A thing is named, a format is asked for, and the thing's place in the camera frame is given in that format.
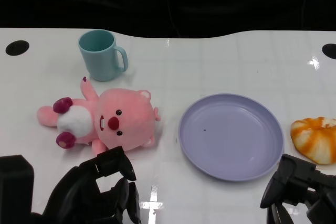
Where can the pink plush doll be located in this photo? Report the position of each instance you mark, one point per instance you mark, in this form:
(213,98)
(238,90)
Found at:
(126,113)

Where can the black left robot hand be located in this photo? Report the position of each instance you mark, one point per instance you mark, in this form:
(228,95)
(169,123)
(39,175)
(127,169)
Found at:
(78,190)

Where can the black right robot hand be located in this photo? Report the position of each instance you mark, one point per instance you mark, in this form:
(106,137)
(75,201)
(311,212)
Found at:
(296,179)

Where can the orange and white bread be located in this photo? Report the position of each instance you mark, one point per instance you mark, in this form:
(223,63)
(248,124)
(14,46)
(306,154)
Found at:
(315,140)

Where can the lavender plastic plate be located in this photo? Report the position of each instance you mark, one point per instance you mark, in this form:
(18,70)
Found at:
(231,137)

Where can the light blue plastic mug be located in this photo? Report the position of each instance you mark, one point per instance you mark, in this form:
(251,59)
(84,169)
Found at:
(98,61)

